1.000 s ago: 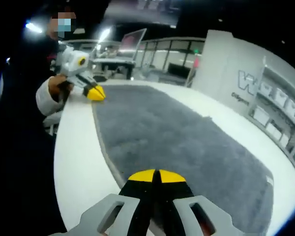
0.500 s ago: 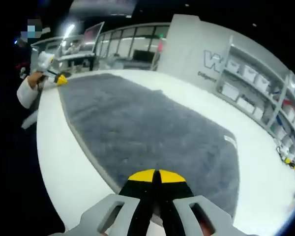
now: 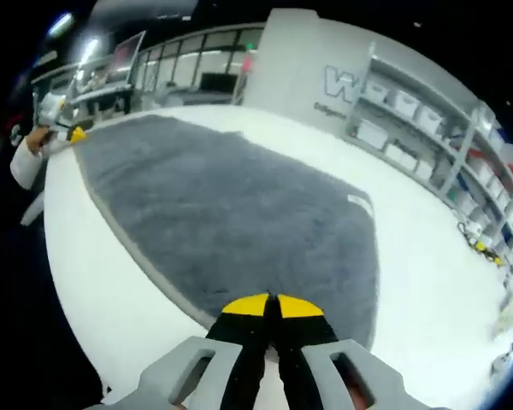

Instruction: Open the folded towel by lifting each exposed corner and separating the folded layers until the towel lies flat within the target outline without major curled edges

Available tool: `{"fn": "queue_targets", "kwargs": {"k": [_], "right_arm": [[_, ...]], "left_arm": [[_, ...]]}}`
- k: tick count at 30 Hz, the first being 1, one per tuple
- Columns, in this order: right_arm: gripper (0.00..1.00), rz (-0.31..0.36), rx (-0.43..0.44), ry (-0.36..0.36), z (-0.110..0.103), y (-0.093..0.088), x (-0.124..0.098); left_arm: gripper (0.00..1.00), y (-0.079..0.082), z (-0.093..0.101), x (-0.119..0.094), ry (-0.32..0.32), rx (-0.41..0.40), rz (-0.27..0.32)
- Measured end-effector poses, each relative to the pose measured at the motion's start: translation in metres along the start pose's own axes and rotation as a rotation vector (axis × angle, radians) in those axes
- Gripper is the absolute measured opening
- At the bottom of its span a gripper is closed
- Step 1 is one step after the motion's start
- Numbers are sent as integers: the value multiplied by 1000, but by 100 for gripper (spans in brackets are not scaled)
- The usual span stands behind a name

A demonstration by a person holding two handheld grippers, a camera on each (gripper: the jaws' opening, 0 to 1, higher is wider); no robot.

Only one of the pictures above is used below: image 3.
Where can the grey towel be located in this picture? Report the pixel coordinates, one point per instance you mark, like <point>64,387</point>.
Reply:
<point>222,213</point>

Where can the open laptop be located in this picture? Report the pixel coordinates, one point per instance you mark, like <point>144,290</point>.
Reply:
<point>128,55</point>

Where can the person's left hand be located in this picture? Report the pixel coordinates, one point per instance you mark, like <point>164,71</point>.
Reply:
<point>38,141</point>

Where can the grey metal shelf unit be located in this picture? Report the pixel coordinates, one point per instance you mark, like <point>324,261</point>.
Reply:
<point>464,145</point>

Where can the row of white storage boxes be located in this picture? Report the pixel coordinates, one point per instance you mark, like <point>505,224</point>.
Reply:
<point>404,100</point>

